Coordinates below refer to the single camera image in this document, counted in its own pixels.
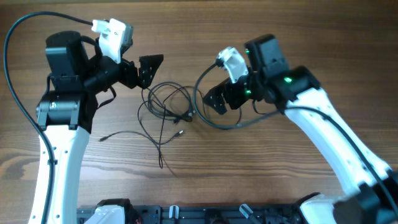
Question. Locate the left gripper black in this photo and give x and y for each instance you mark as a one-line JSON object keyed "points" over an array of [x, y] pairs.
{"points": [[145, 74]]}

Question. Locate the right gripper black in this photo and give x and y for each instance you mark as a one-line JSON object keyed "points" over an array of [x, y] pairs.
{"points": [[232, 94]]}

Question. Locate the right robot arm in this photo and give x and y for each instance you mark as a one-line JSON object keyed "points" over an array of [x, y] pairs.
{"points": [[262, 74]]}

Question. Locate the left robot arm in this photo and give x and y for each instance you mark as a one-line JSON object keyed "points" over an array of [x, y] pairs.
{"points": [[79, 71]]}

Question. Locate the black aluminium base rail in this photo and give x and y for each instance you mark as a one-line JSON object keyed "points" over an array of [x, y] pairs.
{"points": [[268, 214]]}

